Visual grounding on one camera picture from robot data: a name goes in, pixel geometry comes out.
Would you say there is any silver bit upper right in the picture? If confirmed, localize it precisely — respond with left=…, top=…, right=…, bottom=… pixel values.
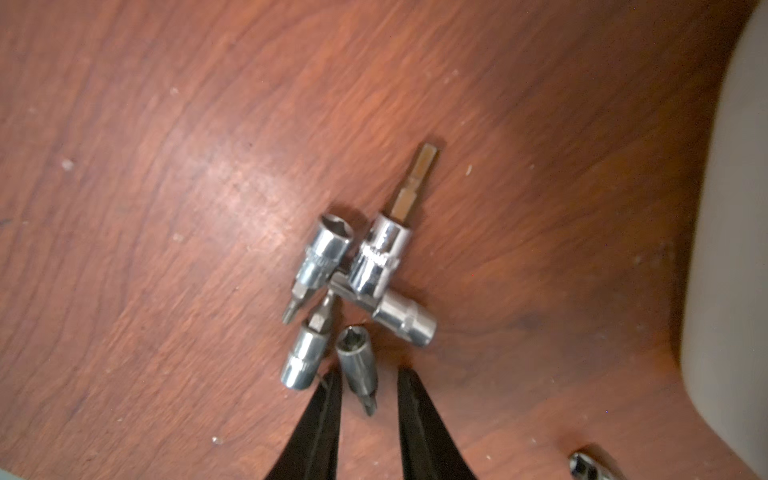
left=569, top=451, right=618, bottom=480

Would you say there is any pile of silver bits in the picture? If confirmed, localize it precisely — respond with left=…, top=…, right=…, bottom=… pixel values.
left=280, top=143, right=439, bottom=390

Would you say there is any white rectangular storage box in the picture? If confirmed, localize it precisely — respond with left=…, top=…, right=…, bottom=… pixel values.
left=680, top=1, right=767, bottom=479

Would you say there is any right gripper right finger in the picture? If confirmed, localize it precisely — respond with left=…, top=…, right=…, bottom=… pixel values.
left=397, top=367, right=476, bottom=480

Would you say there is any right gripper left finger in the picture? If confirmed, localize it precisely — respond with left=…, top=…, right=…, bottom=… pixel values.
left=265, top=370, right=343, bottom=480

